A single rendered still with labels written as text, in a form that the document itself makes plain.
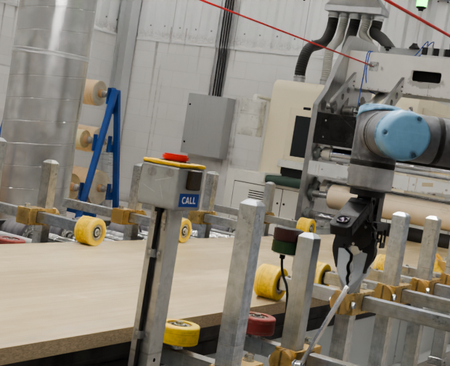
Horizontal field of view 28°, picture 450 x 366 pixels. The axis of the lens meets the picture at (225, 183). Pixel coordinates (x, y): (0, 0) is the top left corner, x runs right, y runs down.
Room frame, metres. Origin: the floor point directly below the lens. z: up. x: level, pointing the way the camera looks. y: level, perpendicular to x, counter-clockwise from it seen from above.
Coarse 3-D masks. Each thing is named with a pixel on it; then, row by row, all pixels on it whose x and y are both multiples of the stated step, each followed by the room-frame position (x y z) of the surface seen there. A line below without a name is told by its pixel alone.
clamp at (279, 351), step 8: (304, 344) 1.86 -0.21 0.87; (272, 352) 1.78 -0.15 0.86; (280, 352) 1.77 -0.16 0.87; (288, 352) 1.77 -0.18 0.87; (296, 352) 1.78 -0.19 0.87; (304, 352) 1.80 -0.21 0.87; (312, 352) 1.84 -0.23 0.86; (320, 352) 1.87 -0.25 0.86; (272, 360) 1.78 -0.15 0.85; (280, 360) 1.77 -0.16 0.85; (288, 360) 1.76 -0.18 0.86
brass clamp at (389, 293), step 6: (378, 282) 2.23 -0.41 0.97; (378, 288) 2.21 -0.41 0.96; (384, 288) 2.20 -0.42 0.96; (390, 288) 2.20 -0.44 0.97; (396, 288) 2.21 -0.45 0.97; (402, 288) 2.24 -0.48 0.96; (408, 288) 2.28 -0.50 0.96; (378, 294) 2.20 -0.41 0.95; (384, 294) 2.20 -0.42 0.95; (390, 294) 2.19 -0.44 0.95; (396, 294) 2.22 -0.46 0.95; (390, 300) 2.19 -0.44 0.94; (396, 300) 2.22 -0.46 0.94
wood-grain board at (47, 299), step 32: (0, 256) 2.16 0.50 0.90; (32, 256) 2.23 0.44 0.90; (64, 256) 2.31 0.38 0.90; (96, 256) 2.39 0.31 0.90; (128, 256) 2.48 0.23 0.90; (192, 256) 2.68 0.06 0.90; (224, 256) 2.79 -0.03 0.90; (288, 256) 3.04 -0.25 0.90; (320, 256) 3.19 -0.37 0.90; (416, 256) 3.71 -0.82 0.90; (0, 288) 1.79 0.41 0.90; (32, 288) 1.84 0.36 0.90; (64, 288) 1.90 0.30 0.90; (96, 288) 1.95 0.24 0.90; (128, 288) 2.01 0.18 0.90; (192, 288) 2.14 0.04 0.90; (224, 288) 2.21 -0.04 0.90; (0, 320) 1.53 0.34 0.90; (32, 320) 1.57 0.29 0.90; (64, 320) 1.61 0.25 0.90; (96, 320) 1.65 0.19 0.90; (128, 320) 1.69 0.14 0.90; (192, 320) 1.82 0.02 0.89; (0, 352) 1.36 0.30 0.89; (32, 352) 1.42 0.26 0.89; (64, 352) 1.49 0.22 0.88
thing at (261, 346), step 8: (248, 344) 1.89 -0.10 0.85; (256, 344) 1.88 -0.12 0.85; (264, 344) 1.87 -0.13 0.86; (272, 344) 1.86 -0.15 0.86; (280, 344) 1.87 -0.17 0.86; (248, 352) 1.90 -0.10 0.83; (256, 352) 1.88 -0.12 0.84; (264, 352) 1.87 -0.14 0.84; (312, 360) 1.81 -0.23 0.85; (320, 360) 1.80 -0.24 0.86; (328, 360) 1.79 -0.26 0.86; (336, 360) 1.80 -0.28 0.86
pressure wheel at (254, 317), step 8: (256, 312) 1.93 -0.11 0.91; (248, 320) 1.87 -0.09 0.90; (256, 320) 1.86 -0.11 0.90; (264, 320) 1.86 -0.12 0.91; (272, 320) 1.88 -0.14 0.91; (248, 328) 1.86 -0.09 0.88; (256, 328) 1.86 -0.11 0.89; (264, 328) 1.86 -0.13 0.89; (272, 328) 1.88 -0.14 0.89; (248, 336) 1.90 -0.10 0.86; (256, 336) 1.89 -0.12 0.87
